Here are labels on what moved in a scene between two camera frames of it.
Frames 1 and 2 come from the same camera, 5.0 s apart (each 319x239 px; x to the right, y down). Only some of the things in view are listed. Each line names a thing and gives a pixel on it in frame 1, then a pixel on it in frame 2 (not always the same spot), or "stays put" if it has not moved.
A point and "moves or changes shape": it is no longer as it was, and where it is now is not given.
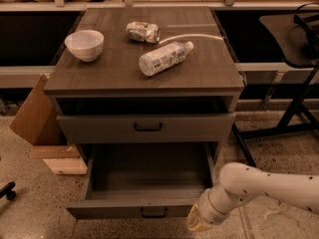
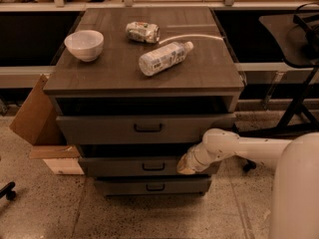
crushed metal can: [144, 32] stays put
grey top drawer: [194, 128] stays put
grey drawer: [157, 180] moves or changes shape
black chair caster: [7, 190] stays put
